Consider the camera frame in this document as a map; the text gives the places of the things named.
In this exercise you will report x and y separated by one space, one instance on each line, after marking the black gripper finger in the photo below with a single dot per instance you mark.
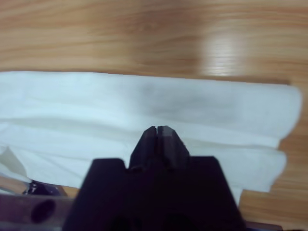
144 151
172 149

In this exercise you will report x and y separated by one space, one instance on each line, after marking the white printed t-shirt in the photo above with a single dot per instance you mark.
96 120

